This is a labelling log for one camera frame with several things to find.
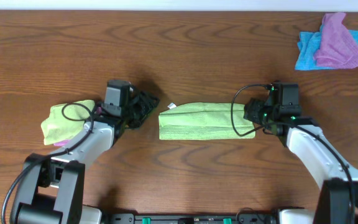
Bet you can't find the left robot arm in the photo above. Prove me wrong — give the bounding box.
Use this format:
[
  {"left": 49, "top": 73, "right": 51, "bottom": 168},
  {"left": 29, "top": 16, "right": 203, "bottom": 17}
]
[{"left": 1, "top": 86, "right": 160, "bottom": 224}]

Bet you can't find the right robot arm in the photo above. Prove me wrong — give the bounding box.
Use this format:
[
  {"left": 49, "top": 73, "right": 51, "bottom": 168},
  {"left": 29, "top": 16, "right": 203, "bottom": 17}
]
[{"left": 244, "top": 99, "right": 358, "bottom": 223}]

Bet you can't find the green microfibre cloth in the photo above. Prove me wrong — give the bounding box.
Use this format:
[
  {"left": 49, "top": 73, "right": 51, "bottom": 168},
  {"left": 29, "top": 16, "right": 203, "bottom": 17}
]
[{"left": 158, "top": 102, "right": 254, "bottom": 141}]

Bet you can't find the right black camera cable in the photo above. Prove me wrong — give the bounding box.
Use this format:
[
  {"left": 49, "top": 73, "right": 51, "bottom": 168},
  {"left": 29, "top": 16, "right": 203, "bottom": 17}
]
[{"left": 230, "top": 83, "right": 355, "bottom": 224}]

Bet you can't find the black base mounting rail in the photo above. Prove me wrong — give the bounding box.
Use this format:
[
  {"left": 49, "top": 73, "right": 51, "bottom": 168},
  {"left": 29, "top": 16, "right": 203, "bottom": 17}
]
[{"left": 79, "top": 205, "right": 307, "bottom": 224}]

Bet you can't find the folded purple cloth under stack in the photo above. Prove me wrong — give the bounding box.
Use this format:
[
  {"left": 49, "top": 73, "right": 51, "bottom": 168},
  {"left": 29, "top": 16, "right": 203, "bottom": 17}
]
[{"left": 53, "top": 106, "right": 103, "bottom": 147}]

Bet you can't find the purple crumpled microfibre cloth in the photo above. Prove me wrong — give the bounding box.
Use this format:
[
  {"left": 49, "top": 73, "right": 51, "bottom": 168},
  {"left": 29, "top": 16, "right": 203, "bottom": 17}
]
[{"left": 314, "top": 12, "right": 358, "bottom": 69}]

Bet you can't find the folded green cloth on stack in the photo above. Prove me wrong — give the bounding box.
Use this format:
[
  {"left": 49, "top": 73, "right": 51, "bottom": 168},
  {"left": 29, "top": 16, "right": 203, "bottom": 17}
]
[{"left": 40, "top": 100, "right": 95, "bottom": 145}]

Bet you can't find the blue microfibre cloth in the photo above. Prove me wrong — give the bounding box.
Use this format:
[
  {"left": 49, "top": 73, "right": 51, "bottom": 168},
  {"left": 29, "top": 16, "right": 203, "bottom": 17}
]
[{"left": 294, "top": 25, "right": 358, "bottom": 71}]

